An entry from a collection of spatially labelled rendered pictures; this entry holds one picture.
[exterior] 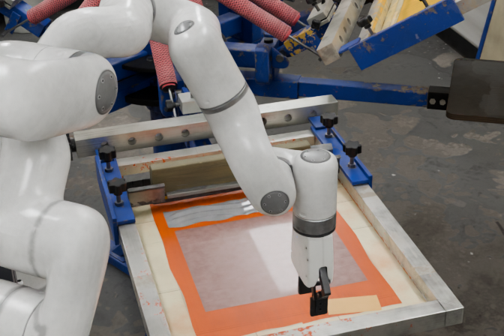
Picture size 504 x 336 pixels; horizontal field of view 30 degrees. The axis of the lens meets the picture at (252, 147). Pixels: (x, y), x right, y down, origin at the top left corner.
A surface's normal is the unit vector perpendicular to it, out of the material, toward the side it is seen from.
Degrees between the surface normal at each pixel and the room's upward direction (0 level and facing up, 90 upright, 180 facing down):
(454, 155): 0
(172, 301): 0
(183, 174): 90
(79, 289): 82
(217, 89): 88
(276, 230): 0
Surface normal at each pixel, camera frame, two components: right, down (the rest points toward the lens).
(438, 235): -0.03, -0.88
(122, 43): 0.13, 0.71
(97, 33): -0.07, 0.44
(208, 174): 0.27, 0.45
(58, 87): 0.90, -0.01
